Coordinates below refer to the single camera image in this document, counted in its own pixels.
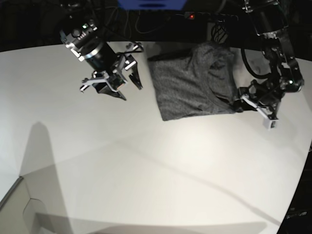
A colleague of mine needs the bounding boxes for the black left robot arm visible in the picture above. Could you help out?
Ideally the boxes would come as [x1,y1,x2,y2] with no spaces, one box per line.
[235,0,304,130]

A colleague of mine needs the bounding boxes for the hanging black cables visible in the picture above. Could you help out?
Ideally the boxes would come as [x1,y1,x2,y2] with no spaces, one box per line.
[102,6,231,46]

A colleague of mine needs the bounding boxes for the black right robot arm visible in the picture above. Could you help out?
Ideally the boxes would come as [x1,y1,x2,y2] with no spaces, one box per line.
[59,0,144,100]

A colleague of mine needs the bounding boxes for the blue box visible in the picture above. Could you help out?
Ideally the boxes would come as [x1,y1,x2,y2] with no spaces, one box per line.
[118,0,186,10]

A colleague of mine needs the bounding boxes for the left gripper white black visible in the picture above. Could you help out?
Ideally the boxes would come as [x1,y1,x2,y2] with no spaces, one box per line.
[232,86,279,130]

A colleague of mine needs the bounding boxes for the black power strip red light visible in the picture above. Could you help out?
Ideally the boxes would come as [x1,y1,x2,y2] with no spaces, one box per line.
[182,11,239,21]

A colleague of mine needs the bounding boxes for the grey t-shirt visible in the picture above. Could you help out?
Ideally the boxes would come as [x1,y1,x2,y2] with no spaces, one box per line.
[148,42,237,121]

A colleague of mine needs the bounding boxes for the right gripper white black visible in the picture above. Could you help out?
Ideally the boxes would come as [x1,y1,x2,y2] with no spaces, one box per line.
[80,41,144,100]

